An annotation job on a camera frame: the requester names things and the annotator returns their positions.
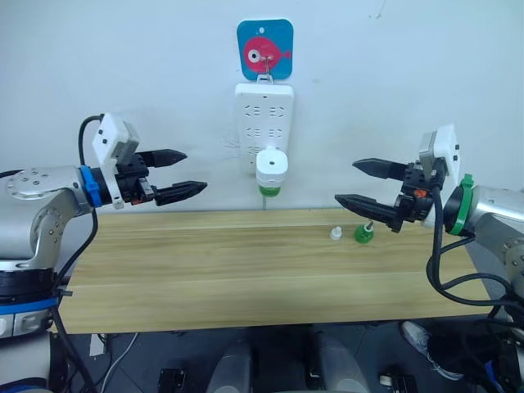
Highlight blue fish wall hook plate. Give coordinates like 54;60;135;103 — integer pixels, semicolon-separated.
236;18;296;81

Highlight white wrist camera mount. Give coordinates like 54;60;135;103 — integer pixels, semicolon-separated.
418;124;466;229
92;113;141;210

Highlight white power strip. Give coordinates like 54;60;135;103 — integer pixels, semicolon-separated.
233;74;296;175

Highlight white sneaker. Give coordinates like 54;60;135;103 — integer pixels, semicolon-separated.
400;320;466;382

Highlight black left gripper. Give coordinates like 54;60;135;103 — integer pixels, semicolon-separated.
115;149;208;206

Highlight grey rounded shape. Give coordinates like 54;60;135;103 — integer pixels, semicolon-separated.
317;333;372;393
206;339;253;393

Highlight white mosquito repellent heater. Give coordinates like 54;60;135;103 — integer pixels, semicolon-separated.
255;145;290;187

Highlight green liquid bottle with wick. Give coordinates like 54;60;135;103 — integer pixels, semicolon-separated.
353;220;374;247

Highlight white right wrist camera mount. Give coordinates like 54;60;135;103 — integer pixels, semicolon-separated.
418;124;466;229

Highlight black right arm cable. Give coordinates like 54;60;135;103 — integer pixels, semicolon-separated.
425;179;524;328

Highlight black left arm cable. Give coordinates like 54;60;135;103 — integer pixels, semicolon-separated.
51;115;103;393

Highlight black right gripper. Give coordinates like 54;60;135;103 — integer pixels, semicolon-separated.
334;158;442;234

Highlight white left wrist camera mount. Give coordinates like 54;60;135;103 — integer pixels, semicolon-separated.
92;113;141;210

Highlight small black box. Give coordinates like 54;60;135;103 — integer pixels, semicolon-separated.
378;372;417;393
158;368;185;393

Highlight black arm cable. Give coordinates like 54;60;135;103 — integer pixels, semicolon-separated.
51;115;103;393
425;179;524;328

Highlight thin white floor cable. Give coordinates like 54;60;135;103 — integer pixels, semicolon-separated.
104;332;140;388

